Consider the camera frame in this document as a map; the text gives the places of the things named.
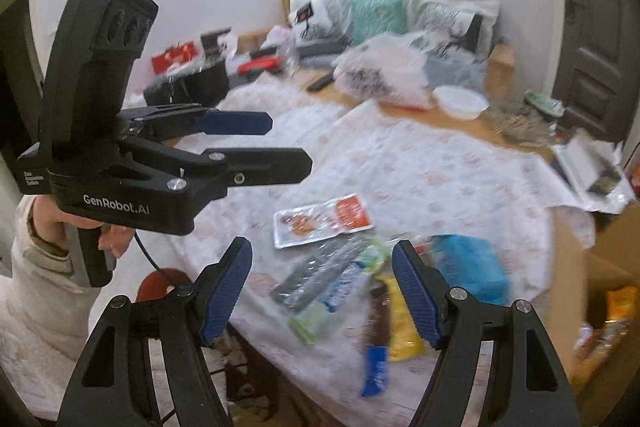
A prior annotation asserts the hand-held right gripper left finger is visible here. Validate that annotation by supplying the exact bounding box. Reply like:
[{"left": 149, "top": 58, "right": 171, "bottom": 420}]
[{"left": 57, "top": 236, "right": 253, "bottom": 427}]

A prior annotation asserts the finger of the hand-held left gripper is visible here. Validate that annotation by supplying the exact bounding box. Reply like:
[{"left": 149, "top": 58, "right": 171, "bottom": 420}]
[
  {"left": 120, "top": 104, "right": 274, "bottom": 138},
  {"left": 122, "top": 138, "right": 313, "bottom": 195}
]

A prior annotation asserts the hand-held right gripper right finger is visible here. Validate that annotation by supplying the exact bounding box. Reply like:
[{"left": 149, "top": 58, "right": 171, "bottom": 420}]
[{"left": 391, "top": 239, "right": 583, "bottom": 427}]

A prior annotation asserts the yellow snack packet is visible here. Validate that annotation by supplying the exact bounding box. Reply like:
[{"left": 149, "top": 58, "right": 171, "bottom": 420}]
[{"left": 375, "top": 274, "right": 426, "bottom": 363}]

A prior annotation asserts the light blue snack packet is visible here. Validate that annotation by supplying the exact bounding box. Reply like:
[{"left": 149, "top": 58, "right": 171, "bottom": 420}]
[{"left": 430, "top": 234, "right": 511, "bottom": 305}]

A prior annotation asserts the blue white snack packet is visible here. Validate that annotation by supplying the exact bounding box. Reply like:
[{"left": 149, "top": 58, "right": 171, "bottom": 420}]
[{"left": 312, "top": 257, "right": 381, "bottom": 313}]

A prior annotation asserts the white red snack packet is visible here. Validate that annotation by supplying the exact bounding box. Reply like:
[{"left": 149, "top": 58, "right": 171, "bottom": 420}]
[{"left": 273, "top": 193, "right": 376, "bottom": 250}]

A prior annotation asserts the brown blue snack packet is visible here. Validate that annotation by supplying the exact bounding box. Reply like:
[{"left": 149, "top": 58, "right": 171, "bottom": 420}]
[{"left": 359, "top": 279, "right": 393, "bottom": 398}]

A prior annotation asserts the green snack packet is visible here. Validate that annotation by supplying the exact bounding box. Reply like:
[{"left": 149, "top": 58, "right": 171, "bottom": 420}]
[{"left": 287, "top": 239, "right": 391, "bottom": 345}]

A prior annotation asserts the cardboard box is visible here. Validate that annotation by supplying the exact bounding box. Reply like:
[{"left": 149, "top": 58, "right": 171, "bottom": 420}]
[{"left": 550, "top": 202, "right": 640, "bottom": 398}]

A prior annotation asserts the person's left forearm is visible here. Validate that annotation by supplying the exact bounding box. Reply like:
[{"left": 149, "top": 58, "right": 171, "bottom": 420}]
[{"left": 0, "top": 197, "right": 108, "bottom": 423}]

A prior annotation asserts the person's left hand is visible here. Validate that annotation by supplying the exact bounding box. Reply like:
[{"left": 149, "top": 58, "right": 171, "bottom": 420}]
[{"left": 30, "top": 196, "right": 135, "bottom": 260}]

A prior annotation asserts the black pot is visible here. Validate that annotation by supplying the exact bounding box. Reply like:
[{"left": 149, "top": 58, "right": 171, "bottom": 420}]
[{"left": 144, "top": 59, "right": 231, "bottom": 108}]

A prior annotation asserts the red flat tray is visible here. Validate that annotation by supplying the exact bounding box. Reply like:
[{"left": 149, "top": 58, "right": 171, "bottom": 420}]
[{"left": 237, "top": 57, "right": 281, "bottom": 75}]

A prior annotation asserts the red gift bag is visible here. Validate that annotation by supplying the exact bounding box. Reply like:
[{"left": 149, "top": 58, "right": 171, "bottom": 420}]
[{"left": 151, "top": 42, "right": 198, "bottom": 75}]

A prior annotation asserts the white black printed bag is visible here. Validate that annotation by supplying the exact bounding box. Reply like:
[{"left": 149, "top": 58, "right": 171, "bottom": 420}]
[{"left": 200, "top": 27, "right": 238, "bottom": 58}]

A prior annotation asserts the pink plastic bag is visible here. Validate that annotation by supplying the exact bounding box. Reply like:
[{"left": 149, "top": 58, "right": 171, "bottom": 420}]
[{"left": 265, "top": 24, "right": 293, "bottom": 52}]

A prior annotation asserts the black flat case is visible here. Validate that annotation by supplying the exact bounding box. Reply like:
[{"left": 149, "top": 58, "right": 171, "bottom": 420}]
[{"left": 297, "top": 39, "right": 351, "bottom": 58}]

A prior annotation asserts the white tree print cushion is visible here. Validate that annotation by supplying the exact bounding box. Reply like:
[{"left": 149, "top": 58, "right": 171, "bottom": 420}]
[
  {"left": 415, "top": 2, "right": 481, "bottom": 58},
  {"left": 290, "top": 0, "right": 331, "bottom": 45}
]

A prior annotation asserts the pink printed tablecloth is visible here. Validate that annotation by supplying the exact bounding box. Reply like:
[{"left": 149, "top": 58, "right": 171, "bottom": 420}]
[{"left": 122, "top": 72, "right": 596, "bottom": 427}]

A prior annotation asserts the white plastic bag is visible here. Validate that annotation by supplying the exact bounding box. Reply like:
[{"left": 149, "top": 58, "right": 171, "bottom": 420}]
[{"left": 332, "top": 32, "right": 433, "bottom": 108}]

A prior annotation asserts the teal cushion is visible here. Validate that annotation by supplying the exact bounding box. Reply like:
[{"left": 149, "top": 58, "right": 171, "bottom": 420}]
[{"left": 348, "top": 0, "right": 405, "bottom": 45}]

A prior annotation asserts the white plastic bowl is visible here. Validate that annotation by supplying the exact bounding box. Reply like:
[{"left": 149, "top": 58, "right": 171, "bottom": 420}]
[{"left": 432, "top": 86, "right": 490, "bottom": 120}]

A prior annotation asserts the glass ashtray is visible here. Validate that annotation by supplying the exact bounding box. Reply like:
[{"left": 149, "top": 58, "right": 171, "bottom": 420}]
[{"left": 487, "top": 102, "right": 556, "bottom": 148}]

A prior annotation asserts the wooden sofa grey seat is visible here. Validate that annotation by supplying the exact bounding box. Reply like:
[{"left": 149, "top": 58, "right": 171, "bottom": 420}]
[{"left": 237, "top": 0, "right": 516, "bottom": 82}]

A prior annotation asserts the orange snack packet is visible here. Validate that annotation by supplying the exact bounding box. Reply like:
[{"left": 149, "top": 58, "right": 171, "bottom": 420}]
[{"left": 605, "top": 287, "right": 638, "bottom": 323}]

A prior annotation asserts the dark tissue box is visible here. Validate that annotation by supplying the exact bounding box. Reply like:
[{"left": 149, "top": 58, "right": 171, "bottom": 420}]
[{"left": 587, "top": 167, "right": 622, "bottom": 195}]

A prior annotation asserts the trash bin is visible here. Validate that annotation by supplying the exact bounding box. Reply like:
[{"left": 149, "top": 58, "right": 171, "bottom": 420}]
[{"left": 524, "top": 89, "right": 566, "bottom": 118}]

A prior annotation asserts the dark brown door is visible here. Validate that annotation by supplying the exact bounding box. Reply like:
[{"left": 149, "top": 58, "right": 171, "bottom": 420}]
[{"left": 552, "top": 0, "right": 633, "bottom": 142}]

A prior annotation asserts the black cable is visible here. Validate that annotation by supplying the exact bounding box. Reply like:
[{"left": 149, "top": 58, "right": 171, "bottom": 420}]
[{"left": 132, "top": 231, "right": 193, "bottom": 288}]

